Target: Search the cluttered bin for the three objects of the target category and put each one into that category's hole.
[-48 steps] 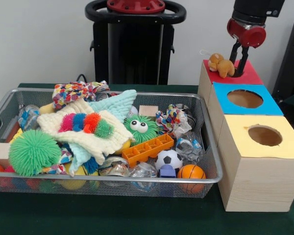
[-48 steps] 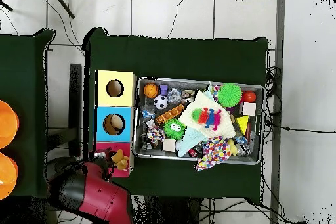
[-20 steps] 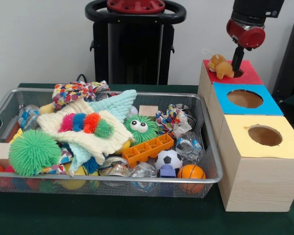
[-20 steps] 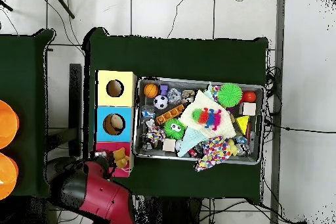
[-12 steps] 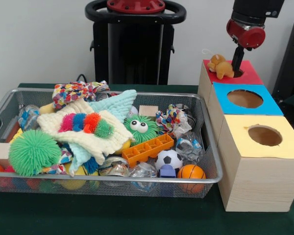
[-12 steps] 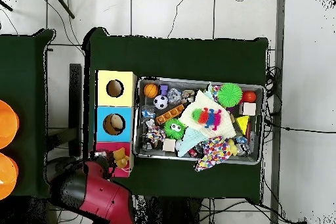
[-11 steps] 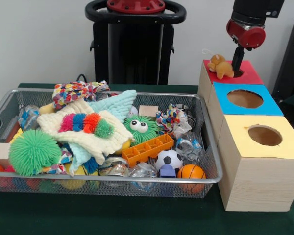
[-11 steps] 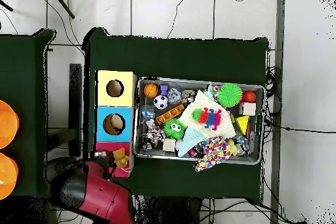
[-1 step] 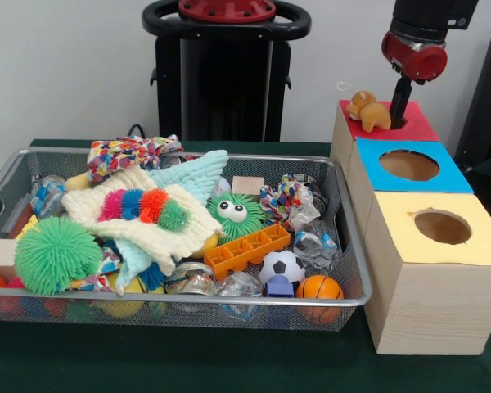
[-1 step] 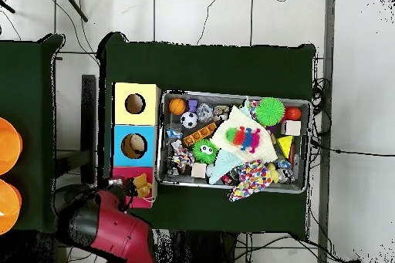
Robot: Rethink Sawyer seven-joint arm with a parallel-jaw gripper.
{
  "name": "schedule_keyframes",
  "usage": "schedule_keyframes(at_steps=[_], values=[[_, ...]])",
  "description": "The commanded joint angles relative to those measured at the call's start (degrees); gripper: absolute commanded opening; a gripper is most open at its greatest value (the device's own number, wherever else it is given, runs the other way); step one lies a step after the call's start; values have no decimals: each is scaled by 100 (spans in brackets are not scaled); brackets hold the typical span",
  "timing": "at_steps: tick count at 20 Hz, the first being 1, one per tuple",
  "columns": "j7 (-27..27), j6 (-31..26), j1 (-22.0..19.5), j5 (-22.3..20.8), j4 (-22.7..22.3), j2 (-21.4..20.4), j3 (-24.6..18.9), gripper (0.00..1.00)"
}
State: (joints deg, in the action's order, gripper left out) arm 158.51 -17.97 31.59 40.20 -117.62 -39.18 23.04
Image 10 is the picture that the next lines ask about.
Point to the orange plastic toy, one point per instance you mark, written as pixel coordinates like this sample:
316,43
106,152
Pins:
200,134

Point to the orange basketball toy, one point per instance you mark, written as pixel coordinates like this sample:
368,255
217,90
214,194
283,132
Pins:
177,106

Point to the colourful polka dot cloth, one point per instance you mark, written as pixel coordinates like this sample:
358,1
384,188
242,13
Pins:
181,158
250,181

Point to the mint green waffle cloth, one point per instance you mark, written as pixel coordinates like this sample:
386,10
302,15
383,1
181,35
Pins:
223,163

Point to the cream yellow cloth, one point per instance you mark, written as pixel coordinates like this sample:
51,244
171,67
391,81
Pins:
262,142

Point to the brown plush toy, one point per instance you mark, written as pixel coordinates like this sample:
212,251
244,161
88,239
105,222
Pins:
142,184

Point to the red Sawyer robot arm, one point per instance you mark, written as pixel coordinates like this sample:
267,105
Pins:
111,229

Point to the clear mesh bin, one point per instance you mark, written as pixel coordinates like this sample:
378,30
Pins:
164,176

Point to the wooden box with three holes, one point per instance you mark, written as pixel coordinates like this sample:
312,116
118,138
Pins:
120,121

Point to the black and white soccer ball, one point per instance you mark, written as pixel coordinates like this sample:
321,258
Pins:
189,120

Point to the small green spiky ball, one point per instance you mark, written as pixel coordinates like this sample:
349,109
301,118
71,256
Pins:
205,151

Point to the small purple plastic toy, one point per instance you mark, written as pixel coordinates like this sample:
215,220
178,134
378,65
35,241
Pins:
192,105

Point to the plain wooden block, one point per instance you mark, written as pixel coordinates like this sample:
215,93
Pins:
291,128
199,170

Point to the multicolour spiky caterpillar toy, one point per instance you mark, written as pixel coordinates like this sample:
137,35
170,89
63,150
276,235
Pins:
244,138

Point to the dark green table cloth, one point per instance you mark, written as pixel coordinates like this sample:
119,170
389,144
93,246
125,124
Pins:
203,65

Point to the yellow triangular block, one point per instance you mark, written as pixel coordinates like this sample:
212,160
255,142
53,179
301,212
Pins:
285,146

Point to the small orange ball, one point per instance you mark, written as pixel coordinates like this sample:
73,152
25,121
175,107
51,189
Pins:
293,113

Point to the black upright panel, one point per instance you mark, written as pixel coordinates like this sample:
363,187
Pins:
89,127

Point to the grey floor stand base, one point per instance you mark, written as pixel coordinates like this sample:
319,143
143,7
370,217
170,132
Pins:
68,161

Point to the dark green covered side table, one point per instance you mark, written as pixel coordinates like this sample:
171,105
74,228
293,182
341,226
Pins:
31,90

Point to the black rod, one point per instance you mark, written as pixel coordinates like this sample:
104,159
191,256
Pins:
73,4
6,6

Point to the orange round bowl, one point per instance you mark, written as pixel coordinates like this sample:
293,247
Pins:
7,207
7,146

